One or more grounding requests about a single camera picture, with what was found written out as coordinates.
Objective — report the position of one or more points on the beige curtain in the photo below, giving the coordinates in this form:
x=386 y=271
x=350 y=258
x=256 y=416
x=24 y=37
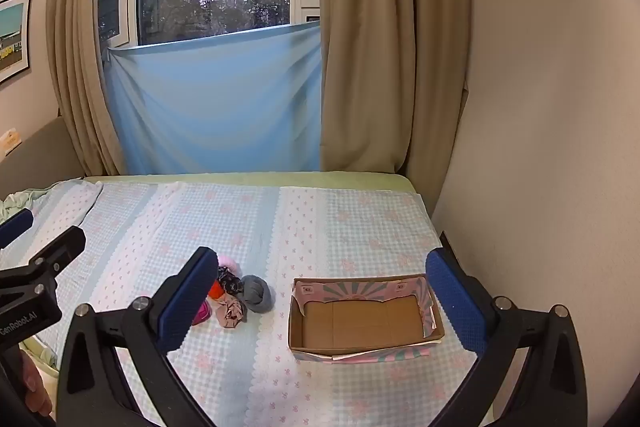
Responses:
x=80 y=57
x=370 y=57

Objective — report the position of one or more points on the pink sock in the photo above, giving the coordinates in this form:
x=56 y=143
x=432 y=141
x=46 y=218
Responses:
x=202 y=313

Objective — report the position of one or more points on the pink fluffy hair accessory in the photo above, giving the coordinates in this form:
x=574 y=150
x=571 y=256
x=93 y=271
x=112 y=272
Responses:
x=227 y=263

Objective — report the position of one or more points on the orange pom pom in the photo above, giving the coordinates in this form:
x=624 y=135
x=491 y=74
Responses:
x=216 y=291

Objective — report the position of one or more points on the blue checkered floral blanket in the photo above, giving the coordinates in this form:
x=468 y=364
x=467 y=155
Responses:
x=310 y=232

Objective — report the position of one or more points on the light blue cloth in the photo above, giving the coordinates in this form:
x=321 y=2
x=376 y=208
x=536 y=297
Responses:
x=210 y=107

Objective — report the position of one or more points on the small paper label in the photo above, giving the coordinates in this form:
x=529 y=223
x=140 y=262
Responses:
x=10 y=139

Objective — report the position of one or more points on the cardboard box with pink print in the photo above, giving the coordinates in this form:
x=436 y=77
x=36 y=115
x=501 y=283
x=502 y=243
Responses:
x=360 y=317

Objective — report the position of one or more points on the grey knitted scrunchie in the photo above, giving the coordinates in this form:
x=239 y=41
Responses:
x=255 y=293

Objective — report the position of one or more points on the framed wall picture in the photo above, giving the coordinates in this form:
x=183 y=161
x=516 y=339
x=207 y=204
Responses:
x=12 y=37

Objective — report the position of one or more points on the black patterned scrunchie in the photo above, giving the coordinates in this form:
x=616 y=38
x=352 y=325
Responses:
x=229 y=279

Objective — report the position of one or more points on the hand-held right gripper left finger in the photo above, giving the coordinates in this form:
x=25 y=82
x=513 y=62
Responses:
x=185 y=302

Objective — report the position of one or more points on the pink patterned scrunchie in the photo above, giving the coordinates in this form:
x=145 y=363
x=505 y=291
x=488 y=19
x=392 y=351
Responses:
x=231 y=313

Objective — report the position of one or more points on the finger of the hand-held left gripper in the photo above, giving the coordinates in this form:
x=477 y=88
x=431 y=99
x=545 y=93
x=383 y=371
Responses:
x=15 y=227
x=60 y=249

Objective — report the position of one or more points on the pale green cloth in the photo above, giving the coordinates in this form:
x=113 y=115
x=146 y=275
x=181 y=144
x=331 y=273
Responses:
x=20 y=202

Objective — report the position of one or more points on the person's left hand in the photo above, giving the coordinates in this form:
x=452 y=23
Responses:
x=35 y=382

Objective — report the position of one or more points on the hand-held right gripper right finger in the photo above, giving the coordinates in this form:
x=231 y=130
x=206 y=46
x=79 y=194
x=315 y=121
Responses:
x=455 y=302

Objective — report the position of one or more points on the light green bed sheet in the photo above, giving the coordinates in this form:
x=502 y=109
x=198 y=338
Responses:
x=250 y=178

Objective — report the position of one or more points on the beige headboard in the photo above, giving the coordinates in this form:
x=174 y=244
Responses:
x=40 y=157

